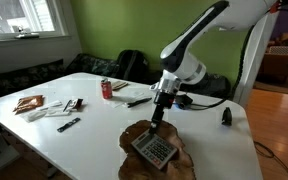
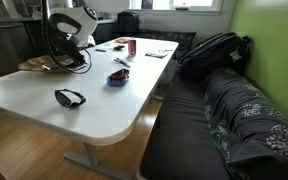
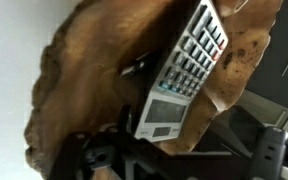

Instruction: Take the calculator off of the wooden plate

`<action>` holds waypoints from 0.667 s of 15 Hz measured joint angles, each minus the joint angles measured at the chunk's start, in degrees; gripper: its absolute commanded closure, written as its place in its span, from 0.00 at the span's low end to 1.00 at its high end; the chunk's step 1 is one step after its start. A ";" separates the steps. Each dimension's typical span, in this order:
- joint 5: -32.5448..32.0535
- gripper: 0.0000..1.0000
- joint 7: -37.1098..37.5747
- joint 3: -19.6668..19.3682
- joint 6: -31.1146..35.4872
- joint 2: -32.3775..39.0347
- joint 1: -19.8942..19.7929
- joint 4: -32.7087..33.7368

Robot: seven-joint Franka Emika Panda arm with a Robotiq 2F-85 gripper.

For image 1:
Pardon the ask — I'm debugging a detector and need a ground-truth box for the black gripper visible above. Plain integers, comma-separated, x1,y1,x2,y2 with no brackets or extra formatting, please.
148,90,176,135

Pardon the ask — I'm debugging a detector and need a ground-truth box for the silver Casio calculator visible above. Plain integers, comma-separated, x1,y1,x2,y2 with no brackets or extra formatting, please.
130,129,179,170

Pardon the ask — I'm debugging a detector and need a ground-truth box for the live-edge wooden plate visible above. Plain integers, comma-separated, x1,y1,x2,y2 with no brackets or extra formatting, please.
117,119,197,180

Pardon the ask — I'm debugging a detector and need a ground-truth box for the black marker pen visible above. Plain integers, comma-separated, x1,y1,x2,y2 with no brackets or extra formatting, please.
126,96,153,109

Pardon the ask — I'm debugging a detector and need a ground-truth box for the clear plastic wrap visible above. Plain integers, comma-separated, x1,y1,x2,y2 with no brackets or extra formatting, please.
103,90,146,109

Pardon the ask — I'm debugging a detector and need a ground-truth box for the small brown wooden item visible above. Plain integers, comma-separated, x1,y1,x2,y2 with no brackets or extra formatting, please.
111,80,130,92

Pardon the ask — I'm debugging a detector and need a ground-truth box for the red soda can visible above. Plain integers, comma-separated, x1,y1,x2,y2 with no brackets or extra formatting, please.
100,77,114,100

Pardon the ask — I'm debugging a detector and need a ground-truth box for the black backpack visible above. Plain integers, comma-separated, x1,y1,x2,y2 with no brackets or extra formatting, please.
116,49,150,84

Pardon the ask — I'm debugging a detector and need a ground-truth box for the black bag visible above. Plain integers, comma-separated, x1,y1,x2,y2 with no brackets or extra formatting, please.
180,72,233,100

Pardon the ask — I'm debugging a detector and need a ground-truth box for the small black upright device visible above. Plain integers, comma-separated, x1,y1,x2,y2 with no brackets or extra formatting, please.
221,106,234,127

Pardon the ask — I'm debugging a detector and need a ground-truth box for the dark patterned bench cushion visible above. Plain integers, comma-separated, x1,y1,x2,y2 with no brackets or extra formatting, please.
64,53,120,80
0,59,66,103

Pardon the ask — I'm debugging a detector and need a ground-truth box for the black flat strip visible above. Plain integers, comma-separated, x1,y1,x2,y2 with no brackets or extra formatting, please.
56,117,82,134

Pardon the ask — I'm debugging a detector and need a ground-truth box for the white flat strip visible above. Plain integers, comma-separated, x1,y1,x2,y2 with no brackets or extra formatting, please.
44,109,73,118
37,99,64,112

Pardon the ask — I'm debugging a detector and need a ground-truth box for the white plastic packet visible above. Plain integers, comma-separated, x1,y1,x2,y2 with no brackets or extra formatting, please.
22,109,48,123

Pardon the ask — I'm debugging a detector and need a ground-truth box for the brown foil packet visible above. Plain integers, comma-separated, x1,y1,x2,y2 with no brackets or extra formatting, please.
12,94,45,115

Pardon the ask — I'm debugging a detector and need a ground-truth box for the white device on sill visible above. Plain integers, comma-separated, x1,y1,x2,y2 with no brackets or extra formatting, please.
13,25,41,40

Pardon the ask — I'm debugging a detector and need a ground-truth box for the thin black table cable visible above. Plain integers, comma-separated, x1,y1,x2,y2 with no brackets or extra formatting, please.
183,97,226,111

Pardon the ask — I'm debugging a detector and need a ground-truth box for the black corrugated cable hose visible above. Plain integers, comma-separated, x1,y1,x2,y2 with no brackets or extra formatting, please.
230,24,256,100

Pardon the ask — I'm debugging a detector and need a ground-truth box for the black floor cable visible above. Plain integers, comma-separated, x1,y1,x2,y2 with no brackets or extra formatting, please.
253,140,288,178

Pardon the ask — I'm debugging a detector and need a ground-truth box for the white window frame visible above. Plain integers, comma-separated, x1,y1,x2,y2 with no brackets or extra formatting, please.
0,0,69,43

